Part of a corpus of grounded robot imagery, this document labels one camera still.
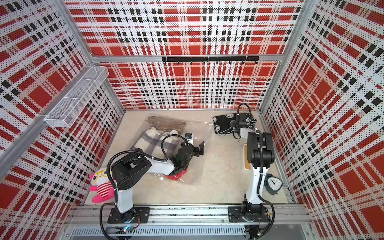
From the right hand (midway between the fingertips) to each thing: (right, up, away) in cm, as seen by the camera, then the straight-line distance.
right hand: (237, 122), depth 106 cm
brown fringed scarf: (-53, -2, +1) cm, 53 cm away
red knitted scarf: (-39, -30, -23) cm, 54 cm away
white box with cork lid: (0, -26, -22) cm, 34 cm away
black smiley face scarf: (-8, -1, -1) cm, 8 cm away
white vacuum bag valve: (-45, -7, -6) cm, 46 cm away
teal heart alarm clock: (+13, -34, -26) cm, 45 cm away
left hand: (-27, -12, -14) cm, 32 cm away
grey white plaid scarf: (-54, -13, -13) cm, 57 cm away
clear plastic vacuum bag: (-28, -28, -20) cm, 45 cm away
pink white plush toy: (-78, -32, -29) cm, 90 cm away
